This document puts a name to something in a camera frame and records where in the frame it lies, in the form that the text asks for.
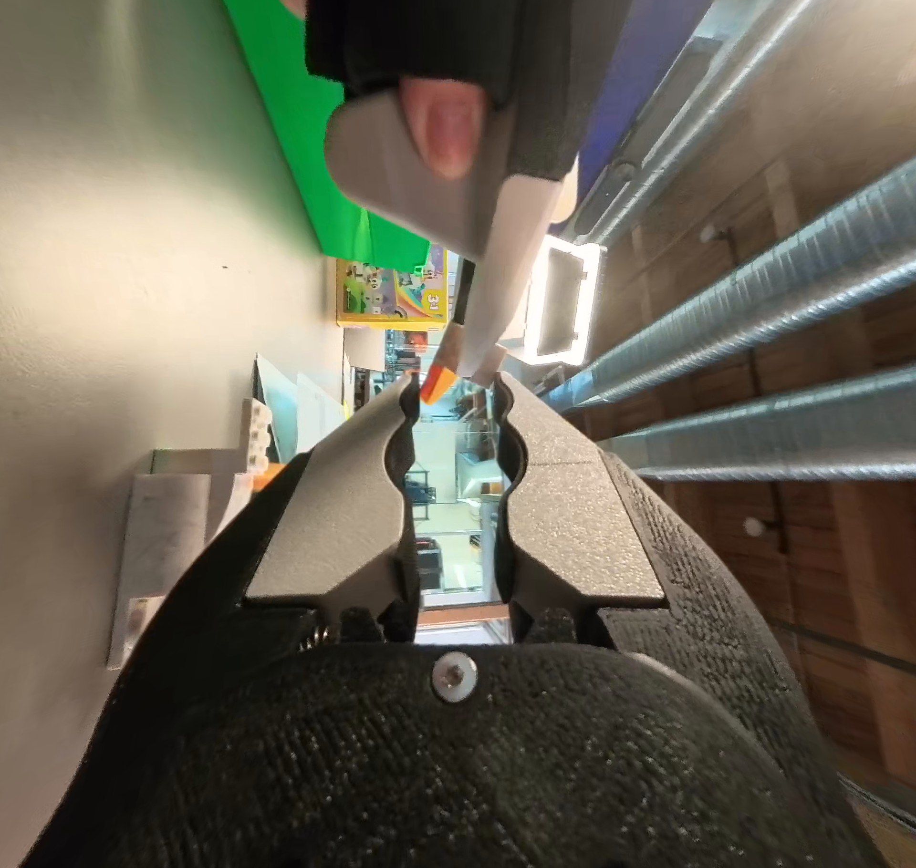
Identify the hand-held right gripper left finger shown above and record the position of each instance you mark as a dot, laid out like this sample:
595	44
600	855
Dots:
329	517

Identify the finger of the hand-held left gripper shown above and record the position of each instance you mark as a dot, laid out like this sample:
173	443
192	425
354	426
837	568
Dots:
508	274
454	317

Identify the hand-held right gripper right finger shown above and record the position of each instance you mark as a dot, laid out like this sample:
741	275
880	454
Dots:
587	524

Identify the orange lego piece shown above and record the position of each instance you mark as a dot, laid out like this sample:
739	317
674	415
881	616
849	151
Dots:
438	384

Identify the yellow lego set box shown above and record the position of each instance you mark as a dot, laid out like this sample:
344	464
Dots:
390	288

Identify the white and orange lego assembly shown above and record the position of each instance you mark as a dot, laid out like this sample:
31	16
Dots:
259	431

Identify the person's left hand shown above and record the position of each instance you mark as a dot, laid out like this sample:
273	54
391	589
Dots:
447	131

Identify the rectangular light panel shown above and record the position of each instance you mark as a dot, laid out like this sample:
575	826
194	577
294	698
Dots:
565	296

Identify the stack of instruction booklets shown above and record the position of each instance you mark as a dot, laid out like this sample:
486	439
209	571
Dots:
308	403

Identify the open instruction booklet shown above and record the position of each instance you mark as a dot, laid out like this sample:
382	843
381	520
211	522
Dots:
172	524

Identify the green plastic bin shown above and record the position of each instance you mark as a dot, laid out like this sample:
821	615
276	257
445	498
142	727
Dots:
286	110

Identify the silver ceiling duct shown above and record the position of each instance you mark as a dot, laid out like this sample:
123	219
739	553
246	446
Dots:
751	288
773	431
715	95

